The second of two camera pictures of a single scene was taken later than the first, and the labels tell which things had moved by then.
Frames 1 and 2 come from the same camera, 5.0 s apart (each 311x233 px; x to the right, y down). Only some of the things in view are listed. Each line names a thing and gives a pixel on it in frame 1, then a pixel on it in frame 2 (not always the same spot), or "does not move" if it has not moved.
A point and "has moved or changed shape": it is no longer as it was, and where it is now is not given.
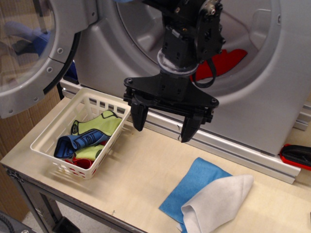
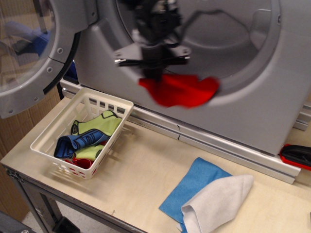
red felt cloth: x=223 y=60 has moved or changed shape
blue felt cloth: x=199 y=175 does not move
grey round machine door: x=39 y=39 does not move
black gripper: x=173 y=92 to x=152 y=57
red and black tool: x=298 y=156 does not move
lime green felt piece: x=91 y=153 does not move
